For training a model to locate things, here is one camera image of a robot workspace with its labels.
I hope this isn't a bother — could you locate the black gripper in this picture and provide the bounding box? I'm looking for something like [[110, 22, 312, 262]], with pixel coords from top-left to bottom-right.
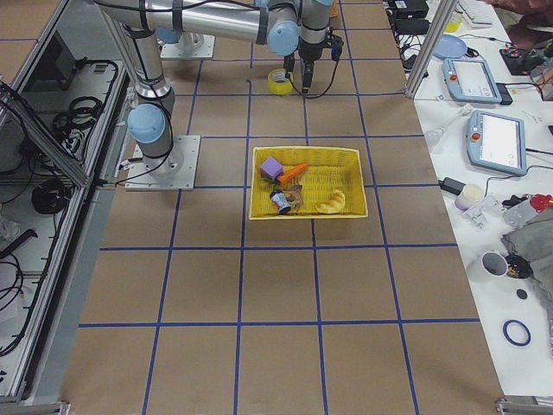
[[283, 26, 329, 93]]

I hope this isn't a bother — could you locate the yellow tape roll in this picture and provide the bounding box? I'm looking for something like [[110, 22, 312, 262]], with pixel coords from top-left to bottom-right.
[[267, 69, 293, 96]]

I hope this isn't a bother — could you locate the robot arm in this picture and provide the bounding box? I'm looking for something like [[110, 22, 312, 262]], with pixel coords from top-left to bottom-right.
[[156, 1, 343, 99], [95, 1, 175, 166]]

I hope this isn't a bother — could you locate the purple foam block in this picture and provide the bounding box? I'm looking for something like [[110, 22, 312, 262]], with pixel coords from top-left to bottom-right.
[[259, 156, 283, 181]]

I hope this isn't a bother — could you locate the orange toy carrot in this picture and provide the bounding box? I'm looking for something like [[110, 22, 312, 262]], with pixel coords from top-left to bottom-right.
[[276, 163, 309, 185]]

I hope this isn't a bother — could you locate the yellow woven basket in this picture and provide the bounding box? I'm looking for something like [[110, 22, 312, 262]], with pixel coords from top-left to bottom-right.
[[249, 146, 368, 220]]

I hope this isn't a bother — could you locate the brown toy animal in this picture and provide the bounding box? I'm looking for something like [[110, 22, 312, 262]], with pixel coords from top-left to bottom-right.
[[284, 184, 303, 211]]

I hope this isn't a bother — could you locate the small labelled bottle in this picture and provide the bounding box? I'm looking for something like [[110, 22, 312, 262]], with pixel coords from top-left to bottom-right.
[[270, 189, 291, 215]]

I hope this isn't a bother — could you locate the toy croissant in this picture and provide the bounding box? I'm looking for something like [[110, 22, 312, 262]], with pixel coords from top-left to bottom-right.
[[315, 189, 346, 214]]

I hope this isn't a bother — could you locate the light blue plate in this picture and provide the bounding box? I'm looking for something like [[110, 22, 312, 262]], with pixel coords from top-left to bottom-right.
[[433, 34, 467, 60]]

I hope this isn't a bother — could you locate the far teach pendant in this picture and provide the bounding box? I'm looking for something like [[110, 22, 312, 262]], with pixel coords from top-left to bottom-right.
[[442, 58, 502, 104]]

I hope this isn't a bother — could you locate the teach pendant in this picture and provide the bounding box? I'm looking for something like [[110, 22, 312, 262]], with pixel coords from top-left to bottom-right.
[[442, 58, 502, 104], [466, 110, 527, 176]]

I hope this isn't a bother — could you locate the black power adapter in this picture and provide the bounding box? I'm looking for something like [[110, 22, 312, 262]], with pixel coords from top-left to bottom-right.
[[438, 177, 466, 196]]

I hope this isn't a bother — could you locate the near teach pendant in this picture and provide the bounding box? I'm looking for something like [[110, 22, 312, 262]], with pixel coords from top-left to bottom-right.
[[466, 110, 527, 176]]

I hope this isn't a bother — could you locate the white purple cup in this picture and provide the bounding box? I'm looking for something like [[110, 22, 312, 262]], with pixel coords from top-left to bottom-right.
[[454, 183, 485, 211]]

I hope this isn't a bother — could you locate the white mug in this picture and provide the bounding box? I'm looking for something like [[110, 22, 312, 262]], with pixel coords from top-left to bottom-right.
[[467, 251, 509, 284]]

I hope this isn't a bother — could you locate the grey cloth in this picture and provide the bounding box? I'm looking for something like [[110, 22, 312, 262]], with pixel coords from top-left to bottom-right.
[[501, 208, 553, 348]]

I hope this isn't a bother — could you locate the black bowl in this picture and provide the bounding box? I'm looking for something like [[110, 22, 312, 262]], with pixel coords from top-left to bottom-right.
[[505, 253, 533, 279]]

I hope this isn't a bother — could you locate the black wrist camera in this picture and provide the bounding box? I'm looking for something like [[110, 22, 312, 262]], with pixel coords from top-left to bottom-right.
[[328, 33, 344, 62]]

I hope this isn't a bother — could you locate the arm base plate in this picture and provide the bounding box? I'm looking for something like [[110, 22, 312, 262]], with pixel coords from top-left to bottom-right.
[[161, 32, 215, 61], [124, 135, 200, 191]]

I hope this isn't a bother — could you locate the aluminium frame post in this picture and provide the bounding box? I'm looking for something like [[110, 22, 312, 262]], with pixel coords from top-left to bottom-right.
[[405, 0, 458, 99]]

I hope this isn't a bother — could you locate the blue tape ring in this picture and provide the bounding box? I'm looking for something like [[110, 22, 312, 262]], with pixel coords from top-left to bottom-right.
[[502, 319, 531, 348]]

